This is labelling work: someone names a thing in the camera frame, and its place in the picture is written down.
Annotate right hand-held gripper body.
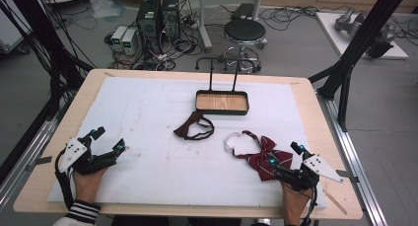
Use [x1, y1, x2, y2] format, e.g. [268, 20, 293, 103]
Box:
[275, 154, 345, 192]

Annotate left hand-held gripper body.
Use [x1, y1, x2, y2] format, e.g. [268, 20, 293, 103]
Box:
[58, 136, 115, 177]

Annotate red striped bow tie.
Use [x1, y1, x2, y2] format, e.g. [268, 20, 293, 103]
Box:
[224, 129, 294, 183]

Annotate person's right hand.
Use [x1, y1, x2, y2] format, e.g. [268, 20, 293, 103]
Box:
[280, 181, 314, 226]

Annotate person's left hand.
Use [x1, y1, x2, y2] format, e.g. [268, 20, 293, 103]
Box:
[72, 166, 109, 206]

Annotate thin wooden stick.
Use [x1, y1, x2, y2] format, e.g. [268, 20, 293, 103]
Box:
[321, 188, 349, 216]

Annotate wooden table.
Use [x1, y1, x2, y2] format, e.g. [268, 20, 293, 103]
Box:
[13, 68, 364, 221]

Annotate white table mat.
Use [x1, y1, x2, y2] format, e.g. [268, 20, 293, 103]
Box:
[47, 76, 328, 209]

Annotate striped black white sleeve cuff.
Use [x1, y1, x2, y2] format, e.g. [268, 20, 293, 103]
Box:
[52, 199, 102, 226]

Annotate dark red bow tie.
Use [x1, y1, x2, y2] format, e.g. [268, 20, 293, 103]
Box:
[173, 111, 216, 141]

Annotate black rack with wooden tray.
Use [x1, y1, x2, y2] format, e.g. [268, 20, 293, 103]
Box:
[194, 56, 250, 116]

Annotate white power supply unit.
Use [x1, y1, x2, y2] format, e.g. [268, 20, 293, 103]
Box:
[121, 28, 140, 56]
[110, 25, 128, 52]

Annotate white floor board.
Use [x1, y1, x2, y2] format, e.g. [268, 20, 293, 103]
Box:
[314, 11, 410, 60]

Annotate clear plastic bag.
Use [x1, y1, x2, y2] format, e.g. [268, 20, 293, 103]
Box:
[89, 0, 126, 21]

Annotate black computer tower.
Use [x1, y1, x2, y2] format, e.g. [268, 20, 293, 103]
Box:
[135, 0, 164, 42]
[161, 0, 181, 41]

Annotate black round stool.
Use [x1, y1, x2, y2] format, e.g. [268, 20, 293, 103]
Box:
[220, 18, 269, 74]

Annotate grey robot part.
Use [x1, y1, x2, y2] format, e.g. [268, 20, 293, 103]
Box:
[333, 7, 397, 43]

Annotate black flat box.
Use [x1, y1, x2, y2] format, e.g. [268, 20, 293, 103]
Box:
[231, 2, 256, 21]

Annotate grey desk leg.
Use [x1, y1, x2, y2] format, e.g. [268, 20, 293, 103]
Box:
[196, 0, 214, 53]

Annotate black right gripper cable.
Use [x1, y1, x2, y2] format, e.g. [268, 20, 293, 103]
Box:
[300, 183, 319, 226]

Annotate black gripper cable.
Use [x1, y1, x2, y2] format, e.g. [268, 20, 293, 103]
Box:
[300, 183, 319, 226]
[54, 148, 76, 210]

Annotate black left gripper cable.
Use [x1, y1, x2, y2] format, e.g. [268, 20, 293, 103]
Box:
[54, 148, 76, 210]

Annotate grey metal clamp bracket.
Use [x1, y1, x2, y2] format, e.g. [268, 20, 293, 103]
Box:
[335, 169, 361, 185]
[25, 155, 53, 173]

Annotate aluminium rail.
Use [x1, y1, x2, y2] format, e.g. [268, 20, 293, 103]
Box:
[0, 94, 75, 211]
[315, 89, 389, 226]

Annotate tangle of floor cables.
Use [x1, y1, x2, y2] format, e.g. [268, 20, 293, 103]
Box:
[104, 8, 206, 71]

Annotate black metal frame stand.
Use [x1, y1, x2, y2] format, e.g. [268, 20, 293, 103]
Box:
[0, 0, 97, 121]
[308, 0, 412, 133]

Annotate long black floor cables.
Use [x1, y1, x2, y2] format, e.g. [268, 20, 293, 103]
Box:
[257, 4, 418, 39]

